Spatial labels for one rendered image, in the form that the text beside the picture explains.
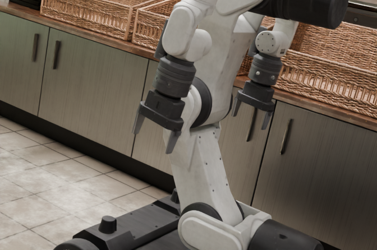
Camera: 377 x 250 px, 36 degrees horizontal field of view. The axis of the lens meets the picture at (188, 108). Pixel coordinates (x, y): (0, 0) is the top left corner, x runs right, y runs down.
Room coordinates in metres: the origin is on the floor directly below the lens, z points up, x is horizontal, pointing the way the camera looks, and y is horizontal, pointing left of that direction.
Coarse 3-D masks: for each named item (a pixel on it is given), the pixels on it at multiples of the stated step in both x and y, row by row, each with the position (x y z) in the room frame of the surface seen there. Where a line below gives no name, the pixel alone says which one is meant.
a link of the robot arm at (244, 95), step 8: (256, 72) 1.67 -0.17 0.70; (264, 72) 1.67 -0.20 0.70; (272, 72) 1.67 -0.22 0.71; (256, 80) 1.67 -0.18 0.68; (264, 80) 1.67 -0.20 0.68; (272, 80) 1.67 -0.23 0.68; (248, 88) 1.70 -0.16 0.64; (256, 88) 1.69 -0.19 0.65; (264, 88) 1.68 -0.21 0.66; (272, 88) 1.71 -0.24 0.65; (240, 96) 1.71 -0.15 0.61; (248, 96) 1.70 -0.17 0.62; (256, 96) 1.69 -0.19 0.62; (264, 96) 1.67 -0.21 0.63; (272, 96) 1.70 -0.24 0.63; (256, 104) 1.68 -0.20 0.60; (264, 104) 1.67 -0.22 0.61; (272, 104) 1.68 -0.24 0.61
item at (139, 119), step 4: (136, 112) 1.34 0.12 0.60; (136, 116) 1.33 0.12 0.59; (140, 116) 1.34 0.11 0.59; (136, 120) 1.33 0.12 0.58; (140, 120) 1.34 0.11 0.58; (136, 124) 1.34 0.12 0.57; (140, 124) 1.35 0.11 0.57; (132, 128) 1.34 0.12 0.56; (136, 128) 1.34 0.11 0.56; (132, 132) 1.34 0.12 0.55; (136, 132) 1.35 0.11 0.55
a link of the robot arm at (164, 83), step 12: (156, 72) 1.30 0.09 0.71; (156, 84) 1.29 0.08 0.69; (168, 84) 1.27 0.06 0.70; (180, 84) 1.27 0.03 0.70; (156, 96) 1.30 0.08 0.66; (168, 96) 1.29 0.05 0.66; (180, 96) 1.28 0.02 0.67; (144, 108) 1.31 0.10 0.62; (156, 108) 1.30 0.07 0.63; (168, 108) 1.28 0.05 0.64; (180, 108) 1.30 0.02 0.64; (156, 120) 1.29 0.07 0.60; (168, 120) 1.27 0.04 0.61; (180, 120) 1.29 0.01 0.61
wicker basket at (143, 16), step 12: (168, 0) 2.68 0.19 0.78; (180, 0) 2.76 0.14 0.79; (144, 12) 2.48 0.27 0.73; (156, 12) 2.62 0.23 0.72; (168, 12) 2.69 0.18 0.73; (144, 24) 2.48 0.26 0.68; (156, 24) 2.44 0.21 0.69; (132, 36) 2.50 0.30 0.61; (144, 36) 2.48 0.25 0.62; (156, 36) 2.65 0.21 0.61; (156, 48) 2.43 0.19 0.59; (252, 60) 2.31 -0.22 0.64; (240, 72) 2.24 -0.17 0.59
